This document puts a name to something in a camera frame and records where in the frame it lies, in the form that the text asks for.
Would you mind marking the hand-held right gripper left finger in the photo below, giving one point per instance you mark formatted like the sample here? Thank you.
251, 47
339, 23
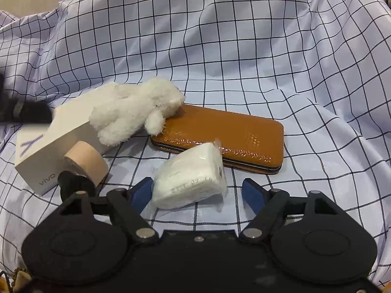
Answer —
142, 193

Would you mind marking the white tissue packet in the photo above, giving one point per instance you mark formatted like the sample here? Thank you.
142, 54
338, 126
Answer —
186, 174

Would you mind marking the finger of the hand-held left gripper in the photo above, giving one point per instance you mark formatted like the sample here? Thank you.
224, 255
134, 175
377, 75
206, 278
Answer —
30, 114

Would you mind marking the beige tape roll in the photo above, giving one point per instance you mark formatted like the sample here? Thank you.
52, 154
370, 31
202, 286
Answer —
88, 161

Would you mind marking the white phone box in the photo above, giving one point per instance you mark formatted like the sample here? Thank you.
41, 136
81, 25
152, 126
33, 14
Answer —
45, 146

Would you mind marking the brown leather wallet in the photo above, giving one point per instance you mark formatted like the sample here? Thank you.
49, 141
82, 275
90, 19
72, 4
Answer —
220, 128

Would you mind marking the small black object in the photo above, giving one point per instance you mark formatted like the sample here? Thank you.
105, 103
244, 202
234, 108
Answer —
73, 183

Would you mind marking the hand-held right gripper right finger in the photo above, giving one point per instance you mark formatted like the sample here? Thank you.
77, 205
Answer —
253, 195

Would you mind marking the white plush toy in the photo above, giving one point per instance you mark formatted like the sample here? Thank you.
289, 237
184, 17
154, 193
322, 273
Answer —
131, 110

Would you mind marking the white checked bed sheet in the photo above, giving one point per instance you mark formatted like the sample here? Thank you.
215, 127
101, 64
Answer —
244, 52

